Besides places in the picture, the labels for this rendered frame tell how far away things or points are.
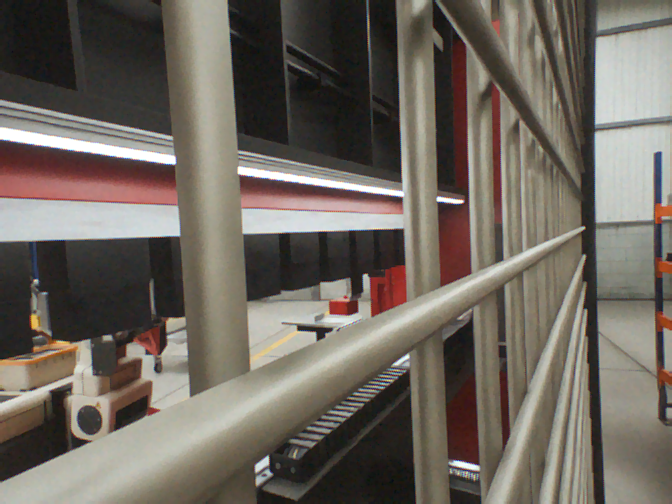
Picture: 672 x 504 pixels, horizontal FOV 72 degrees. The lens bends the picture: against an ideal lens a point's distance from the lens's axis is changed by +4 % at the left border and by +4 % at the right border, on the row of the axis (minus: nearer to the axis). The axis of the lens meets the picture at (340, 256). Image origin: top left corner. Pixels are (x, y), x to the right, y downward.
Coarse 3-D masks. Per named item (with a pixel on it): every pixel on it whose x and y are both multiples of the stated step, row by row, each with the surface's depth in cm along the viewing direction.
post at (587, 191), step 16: (592, 0) 40; (592, 16) 40; (592, 32) 40; (592, 48) 40; (592, 64) 40; (592, 80) 40; (592, 96) 40; (592, 112) 41; (592, 128) 41; (592, 144) 41; (592, 160) 41; (592, 176) 41; (592, 192) 41; (592, 208) 41; (592, 224) 41; (592, 240) 41; (592, 256) 41; (592, 272) 41; (592, 288) 41; (592, 304) 41; (592, 320) 41; (592, 336) 42; (592, 352) 42; (592, 368) 42; (592, 384) 42; (592, 400) 42; (592, 416) 42; (592, 432) 42; (592, 448) 42; (592, 464) 42
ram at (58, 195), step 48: (0, 144) 65; (0, 192) 65; (48, 192) 70; (96, 192) 77; (144, 192) 85; (240, 192) 107; (288, 192) 124; (336, 192) 148; (0, 240) 65; (48, 240) 71
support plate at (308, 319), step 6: (294, 318) 179; (300, 318) 178; (306, 318) 177; (312, 318) 177; (348, 318) 174; (354, 318) 173; (288, 324) 172; (294, 324) 170; (300, 324) 169; (306, 324) 168; (312, 324) 166; (318, 324) 165; (324, 324) 164; (330, 324) 164; (336, 324) 163; (342, 324) 163
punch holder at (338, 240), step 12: (324, 240) 142; (336, 240) 147; (348, 240) 154; (324, 252) 143; (336, 252) 147; (348, 252) 154; (324, 264) 144; (336, 264) 147; (348, 264) 154; (324, 276) 144; (336, 276) 147; (348, 276) 154
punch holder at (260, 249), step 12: (252, 240) 111; (264, 240) 115; (276, 240) 119; (252, 252) 111; (264, 252) 115; (276, 252) 119; (252, 264) 111; (264, 264) 115; (276, 264) 119; (252, 276) 111; (264, 276) 115; (276, 276) 119; (252, 288) 111; (264, 288) 115; (276, 288) 119; (252, 300) 110
